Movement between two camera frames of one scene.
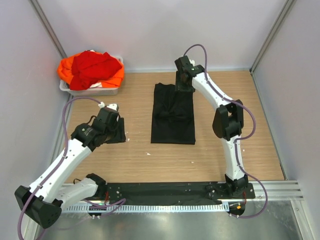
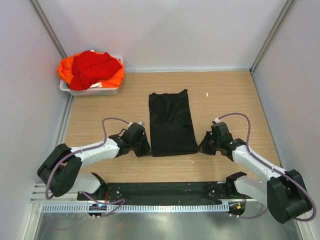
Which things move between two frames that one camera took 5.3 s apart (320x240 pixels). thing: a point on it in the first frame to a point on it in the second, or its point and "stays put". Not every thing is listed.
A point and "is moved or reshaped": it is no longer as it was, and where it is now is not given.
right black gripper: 178,87 to 203,146
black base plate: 177,192 stays put
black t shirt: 173,118 is moved or reshaped
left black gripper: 120,136 to 146,149
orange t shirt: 65,72 stays put
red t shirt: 89,67 stays put
